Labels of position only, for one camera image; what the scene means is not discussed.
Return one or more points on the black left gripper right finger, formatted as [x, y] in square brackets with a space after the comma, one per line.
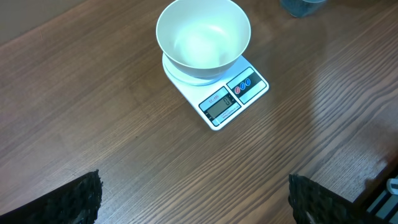
[313, 203]

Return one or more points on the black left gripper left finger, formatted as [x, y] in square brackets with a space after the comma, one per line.
[75, 202]

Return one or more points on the white bowl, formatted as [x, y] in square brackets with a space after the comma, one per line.
[203, 38]

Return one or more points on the clear plastic container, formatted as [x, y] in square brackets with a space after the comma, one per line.
[302, 8]

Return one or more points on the white digital kitchen scale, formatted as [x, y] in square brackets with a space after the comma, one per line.
[220, 100]

